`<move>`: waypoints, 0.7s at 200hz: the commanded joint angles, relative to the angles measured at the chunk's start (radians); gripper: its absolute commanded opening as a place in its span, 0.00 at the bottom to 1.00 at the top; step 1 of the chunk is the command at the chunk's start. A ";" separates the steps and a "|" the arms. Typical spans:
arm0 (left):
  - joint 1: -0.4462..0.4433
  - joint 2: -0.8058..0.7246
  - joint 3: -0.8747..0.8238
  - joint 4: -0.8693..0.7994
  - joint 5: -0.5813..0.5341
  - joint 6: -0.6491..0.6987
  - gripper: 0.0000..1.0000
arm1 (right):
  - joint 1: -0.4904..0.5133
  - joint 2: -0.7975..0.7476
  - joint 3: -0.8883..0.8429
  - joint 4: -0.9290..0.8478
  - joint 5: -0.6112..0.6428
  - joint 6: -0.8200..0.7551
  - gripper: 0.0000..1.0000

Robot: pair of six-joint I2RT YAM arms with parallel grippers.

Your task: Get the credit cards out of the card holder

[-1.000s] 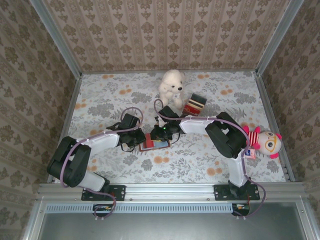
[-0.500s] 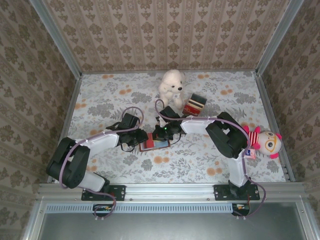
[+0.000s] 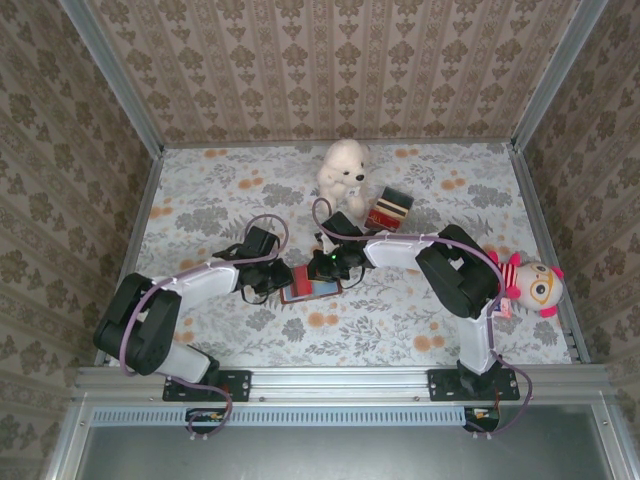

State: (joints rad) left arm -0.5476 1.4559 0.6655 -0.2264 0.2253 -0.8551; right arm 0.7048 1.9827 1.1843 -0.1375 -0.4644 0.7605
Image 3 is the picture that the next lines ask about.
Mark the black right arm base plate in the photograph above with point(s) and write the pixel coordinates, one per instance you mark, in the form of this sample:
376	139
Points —
442	385

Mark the blue credit card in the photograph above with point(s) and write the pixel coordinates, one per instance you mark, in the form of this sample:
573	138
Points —
326	288

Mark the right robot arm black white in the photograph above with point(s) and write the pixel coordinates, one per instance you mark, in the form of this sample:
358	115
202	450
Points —
460	280

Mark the red credit card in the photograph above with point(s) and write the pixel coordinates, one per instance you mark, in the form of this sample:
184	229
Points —
301	282

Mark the white plush bear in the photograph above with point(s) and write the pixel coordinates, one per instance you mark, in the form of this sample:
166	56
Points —
340	172

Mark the aluminium mounting rail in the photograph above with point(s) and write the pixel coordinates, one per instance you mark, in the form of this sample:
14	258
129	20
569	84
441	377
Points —
340	382

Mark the small circuit board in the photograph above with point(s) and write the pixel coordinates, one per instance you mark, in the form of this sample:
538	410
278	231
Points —
482	417
205	419

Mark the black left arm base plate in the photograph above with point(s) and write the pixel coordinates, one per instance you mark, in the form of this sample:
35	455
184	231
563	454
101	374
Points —
240	385

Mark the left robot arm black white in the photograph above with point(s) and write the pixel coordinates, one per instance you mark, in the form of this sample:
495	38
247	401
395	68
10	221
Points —
145	330

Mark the plush doll with glasses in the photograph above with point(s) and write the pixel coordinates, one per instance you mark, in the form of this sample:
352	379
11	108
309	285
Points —
537	287

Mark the brown leather card holder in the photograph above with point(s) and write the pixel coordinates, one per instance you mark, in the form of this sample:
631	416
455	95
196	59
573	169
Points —
286	299

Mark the grey metal panel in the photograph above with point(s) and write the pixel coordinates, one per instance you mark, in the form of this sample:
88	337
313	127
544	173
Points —
350	450

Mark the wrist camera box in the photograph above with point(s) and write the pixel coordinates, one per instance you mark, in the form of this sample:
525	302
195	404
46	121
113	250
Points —
342	227
261	242

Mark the aluminium frame post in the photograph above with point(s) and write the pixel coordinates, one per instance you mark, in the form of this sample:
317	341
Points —
555	75
115	80

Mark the aluminium side rail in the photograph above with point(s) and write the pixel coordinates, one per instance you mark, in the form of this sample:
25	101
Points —
535	210
145	210

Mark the floral table cloth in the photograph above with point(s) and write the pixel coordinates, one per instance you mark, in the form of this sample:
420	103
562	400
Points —
350	335

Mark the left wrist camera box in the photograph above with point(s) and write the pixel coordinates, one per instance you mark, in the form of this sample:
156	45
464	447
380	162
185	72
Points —
261	242

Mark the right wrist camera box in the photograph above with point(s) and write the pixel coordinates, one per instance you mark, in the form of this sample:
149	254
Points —
342	227

